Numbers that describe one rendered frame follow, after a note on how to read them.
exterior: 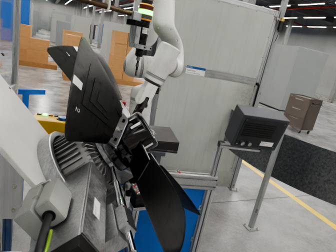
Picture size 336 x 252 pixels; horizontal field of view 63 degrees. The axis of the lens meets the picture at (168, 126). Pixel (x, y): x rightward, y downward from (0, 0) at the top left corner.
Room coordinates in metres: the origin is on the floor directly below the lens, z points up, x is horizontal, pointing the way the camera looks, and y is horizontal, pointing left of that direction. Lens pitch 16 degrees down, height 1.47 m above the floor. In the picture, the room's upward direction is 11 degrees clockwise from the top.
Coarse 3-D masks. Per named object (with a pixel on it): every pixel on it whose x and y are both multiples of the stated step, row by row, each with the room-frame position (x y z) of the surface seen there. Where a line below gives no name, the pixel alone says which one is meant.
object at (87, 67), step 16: (80, 48) 0.56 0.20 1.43; (80, 64) 0.54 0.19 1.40; (96, 64) 0.60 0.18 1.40; (80, 80) 0.53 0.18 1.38; (96, 80) 0.59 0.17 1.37; (80, 96) 0.52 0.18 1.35; (96, 96) 0.58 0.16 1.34; (112, 96) 0.65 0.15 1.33; (96, 112) 0.58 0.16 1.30; (112, 112) 0.65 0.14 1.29; (64, 128) 0.45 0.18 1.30; (80, 128) 0.51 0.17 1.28; (96, 128) 0.58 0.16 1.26; (112, 128) 0.66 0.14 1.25
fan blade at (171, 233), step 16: (144, 176) 0.67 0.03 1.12; (160, 176) 0.61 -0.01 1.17; (144, 192) 0.66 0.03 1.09; (160, 192) 0.60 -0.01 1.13; (176, 192) 0.52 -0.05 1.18; (160, 208) 0.59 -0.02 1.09; (176, 208) 0.52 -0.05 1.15; (160, 224) 0.59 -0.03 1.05; (176, 224) 0.52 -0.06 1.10; (160, 240) 0.58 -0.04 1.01; (176, 240) 0.52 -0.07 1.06
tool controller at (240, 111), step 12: (240, 108) 1.35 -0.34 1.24; (252, 108) 1.39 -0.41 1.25; (264, 108) 1.43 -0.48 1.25; (240, 120) 1.31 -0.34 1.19; (252, 120) 1.31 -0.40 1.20; (264, 120) 1.33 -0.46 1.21; (276, 120) 1.34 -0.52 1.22; (288, 120) 1.36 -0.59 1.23; (228, 132) 1.40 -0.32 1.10; (240, 132) 1.32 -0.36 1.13; (252, 132) 1.34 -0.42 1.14; (264, 132) 1.35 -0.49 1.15; (276, 132) 1.36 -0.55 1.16; (240, 144) 1.32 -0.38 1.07; (252, 144) 1.36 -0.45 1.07; (264, 144) 1.38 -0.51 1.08; (276, 144) 1.40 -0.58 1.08
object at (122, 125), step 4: (124, 116) 0.72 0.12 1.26; (120, 120) 0.71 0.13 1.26; (120, 124) 0.71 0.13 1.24; (124, 124) 0.73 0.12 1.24; (116, 128) 0.69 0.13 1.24; (124, 128) 0.73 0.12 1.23; (116, 132) 0.70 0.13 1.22; (120, 132) 0.72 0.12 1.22; (116, 136) 0.70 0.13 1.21; (120, 136) 0.72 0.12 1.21; (112, 140) 0.68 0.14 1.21; (116, 140) 0.70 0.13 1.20; (112, 144) 0.68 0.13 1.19; (116, 144) 0.71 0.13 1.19
